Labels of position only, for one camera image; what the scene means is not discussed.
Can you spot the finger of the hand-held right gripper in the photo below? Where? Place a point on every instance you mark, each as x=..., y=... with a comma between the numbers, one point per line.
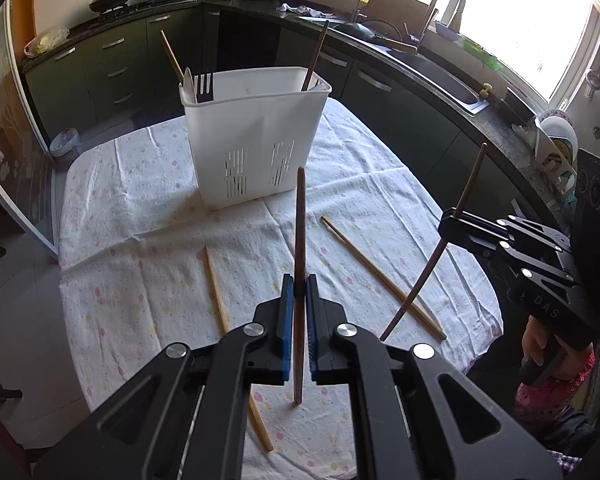
x=480, y=242
x=485, y=225

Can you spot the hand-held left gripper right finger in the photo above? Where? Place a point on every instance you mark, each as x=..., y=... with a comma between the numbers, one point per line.
x=313, y=332

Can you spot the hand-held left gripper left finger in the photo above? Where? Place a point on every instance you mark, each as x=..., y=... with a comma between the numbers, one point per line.
x=287, y=332

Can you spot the dark wooden chopstick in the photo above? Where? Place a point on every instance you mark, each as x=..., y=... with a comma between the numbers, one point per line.
x=172, y=57
x=314, y=57
x=430, y=270
x=299, y=260

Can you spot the light wooden chopstick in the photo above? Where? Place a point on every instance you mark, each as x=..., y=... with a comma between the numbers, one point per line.
x=217, y=295
x=380, y=275

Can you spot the white plastic utensil holder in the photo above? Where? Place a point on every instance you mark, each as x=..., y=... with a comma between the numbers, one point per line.
x=250, y=140

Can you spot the black plastic fork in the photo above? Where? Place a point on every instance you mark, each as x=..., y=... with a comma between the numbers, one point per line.
x=204, y=87

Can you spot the person's right hand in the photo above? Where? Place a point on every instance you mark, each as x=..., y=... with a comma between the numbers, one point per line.
x=575, y=360

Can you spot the stacked white plates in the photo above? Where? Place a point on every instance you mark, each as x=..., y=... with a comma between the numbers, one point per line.
x=555, y=150

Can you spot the yellow sink tap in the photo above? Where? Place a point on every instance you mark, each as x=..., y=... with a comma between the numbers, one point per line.
x=485, y=92

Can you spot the stainless steel sink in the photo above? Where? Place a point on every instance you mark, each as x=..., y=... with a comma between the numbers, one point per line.
x=445, y=80

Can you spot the green base cabinets under sink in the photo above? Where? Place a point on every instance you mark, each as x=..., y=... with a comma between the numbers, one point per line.
x=395, y=90

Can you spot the white floral tablecloth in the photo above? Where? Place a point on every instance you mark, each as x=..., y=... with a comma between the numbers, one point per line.
x=145, y=240

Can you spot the kitchen window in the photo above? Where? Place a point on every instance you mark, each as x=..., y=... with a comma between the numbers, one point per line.
x=520, y=15

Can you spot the tall curved steel faucet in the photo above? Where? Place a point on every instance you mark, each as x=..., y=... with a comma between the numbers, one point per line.
x=442, y=5

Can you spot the wooden cutting board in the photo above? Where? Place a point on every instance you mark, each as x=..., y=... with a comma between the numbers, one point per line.
x=395, y=5

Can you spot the crumpled dish rag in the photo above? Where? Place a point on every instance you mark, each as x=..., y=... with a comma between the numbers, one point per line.
x=300, y=9

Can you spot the small trash bin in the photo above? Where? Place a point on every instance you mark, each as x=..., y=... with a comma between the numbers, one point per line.
x=64, y=142

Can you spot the green base cabinets with drawers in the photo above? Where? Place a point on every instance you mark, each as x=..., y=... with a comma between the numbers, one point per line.
x=105, y=65

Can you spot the black gas stove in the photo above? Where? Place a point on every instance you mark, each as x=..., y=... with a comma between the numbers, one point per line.
x=145, y=5

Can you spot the white plastic bag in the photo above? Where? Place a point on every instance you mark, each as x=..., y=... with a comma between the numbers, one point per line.
x=46, y=41

